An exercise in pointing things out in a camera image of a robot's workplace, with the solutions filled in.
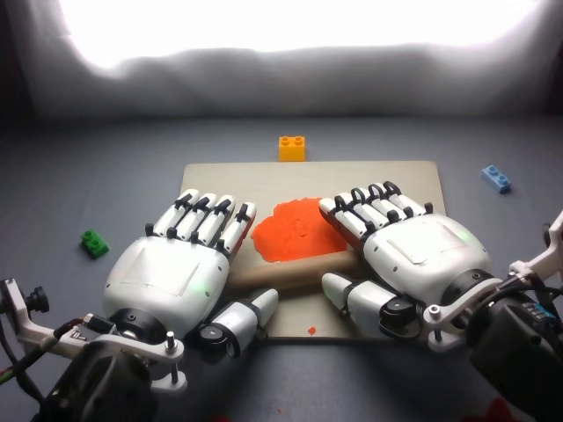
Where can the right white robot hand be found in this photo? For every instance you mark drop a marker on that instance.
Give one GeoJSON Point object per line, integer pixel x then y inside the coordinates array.
{"type": "Point", "coordinates": [422, 250]}

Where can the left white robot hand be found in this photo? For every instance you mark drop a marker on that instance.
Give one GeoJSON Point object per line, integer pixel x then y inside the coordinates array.
{"type": "Point", "coordinates": [163, 281]}

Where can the wooden rolling pin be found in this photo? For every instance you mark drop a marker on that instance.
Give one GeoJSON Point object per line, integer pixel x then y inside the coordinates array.
{"type": "Point", "coordinates": [286, 273]}

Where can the green toy brick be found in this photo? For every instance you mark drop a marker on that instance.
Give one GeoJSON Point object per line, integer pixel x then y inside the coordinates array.
{"type": "Point", "coordinates": [93, 244]}

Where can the blue flat toy brick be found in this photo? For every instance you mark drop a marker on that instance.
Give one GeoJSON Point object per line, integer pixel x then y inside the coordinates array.
{"type": "Point", "coordinates": [496, 178]}

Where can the grey table cloth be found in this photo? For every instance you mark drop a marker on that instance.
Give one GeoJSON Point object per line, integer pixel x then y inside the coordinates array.
{"type": "Point", "coordinates": [132, 167]}

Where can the orange play dough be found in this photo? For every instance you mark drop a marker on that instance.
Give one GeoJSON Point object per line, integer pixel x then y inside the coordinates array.
{"type": "Point", "coordinates": [290, 237]}

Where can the small orange dough crumb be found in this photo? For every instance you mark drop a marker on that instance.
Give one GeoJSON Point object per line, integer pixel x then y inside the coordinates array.
{"type": "Point", "coordinates": [312, 331]}

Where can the pale wooden board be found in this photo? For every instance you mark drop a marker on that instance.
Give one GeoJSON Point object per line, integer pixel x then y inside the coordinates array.
{"type": "Point", "coordinates": [286, 180]}

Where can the yellow toy brick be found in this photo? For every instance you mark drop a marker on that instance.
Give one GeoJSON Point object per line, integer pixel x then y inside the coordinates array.
{"type": "Point", "coordinates": [292, 149]}

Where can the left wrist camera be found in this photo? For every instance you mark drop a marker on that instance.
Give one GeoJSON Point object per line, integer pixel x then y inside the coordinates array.
{"type": "Point", "coordinates": [35, 301]}

